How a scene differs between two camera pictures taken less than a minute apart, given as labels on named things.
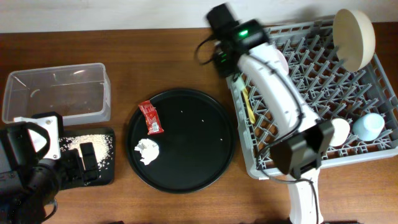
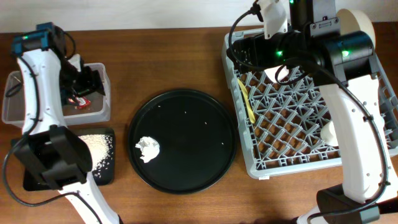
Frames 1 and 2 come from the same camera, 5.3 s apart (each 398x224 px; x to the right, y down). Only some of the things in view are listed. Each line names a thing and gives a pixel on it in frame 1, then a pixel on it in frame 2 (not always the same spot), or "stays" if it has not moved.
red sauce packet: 152,122 → 81,102
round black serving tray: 196,147 stays
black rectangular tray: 104,140 stays
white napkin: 148,149 stays
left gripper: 76,177 → 92,82
